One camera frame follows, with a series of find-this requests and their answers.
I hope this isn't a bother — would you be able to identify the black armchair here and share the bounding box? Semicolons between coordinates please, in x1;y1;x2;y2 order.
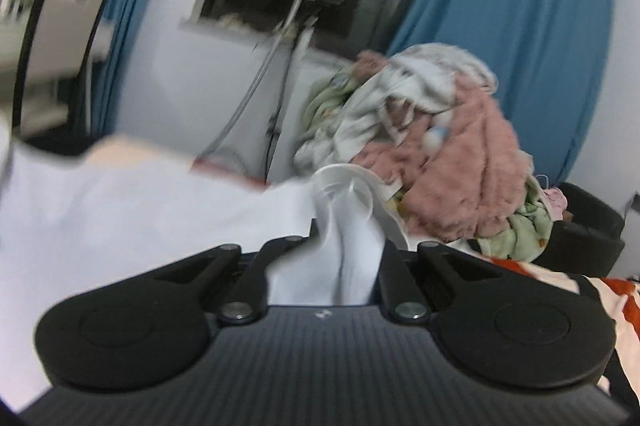
537;182;626;280

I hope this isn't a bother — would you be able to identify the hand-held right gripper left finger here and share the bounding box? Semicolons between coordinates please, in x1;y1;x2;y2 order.
150;235;315;326

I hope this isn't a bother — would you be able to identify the striped blanket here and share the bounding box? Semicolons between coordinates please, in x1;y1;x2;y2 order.
85;138;640;412

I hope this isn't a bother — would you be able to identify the white garment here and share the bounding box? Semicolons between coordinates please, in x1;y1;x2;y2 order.
0;126;409;412

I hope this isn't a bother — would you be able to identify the green printed blanket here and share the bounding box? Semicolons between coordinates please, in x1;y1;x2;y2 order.
299;68;359;148

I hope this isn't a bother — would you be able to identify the cloth on window sill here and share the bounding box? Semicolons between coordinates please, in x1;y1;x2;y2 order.
215;13;252;28

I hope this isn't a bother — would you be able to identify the small pink garment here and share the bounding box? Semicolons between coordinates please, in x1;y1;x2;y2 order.
542;186;569;220

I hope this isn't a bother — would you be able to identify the black and white chair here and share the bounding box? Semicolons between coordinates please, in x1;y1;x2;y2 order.
12;0;114;148

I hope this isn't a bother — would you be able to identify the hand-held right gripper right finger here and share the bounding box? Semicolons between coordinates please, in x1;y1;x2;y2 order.
376;242;503;324

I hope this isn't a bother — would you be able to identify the pale green blanket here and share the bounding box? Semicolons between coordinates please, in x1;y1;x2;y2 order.
470;178;554;260

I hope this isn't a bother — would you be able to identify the pink fluffy blanket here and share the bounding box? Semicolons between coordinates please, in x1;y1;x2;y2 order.
350;50;534;243

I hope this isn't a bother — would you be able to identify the blue curtain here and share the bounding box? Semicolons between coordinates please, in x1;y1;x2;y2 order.
387;0;617;188
87;0;194;143

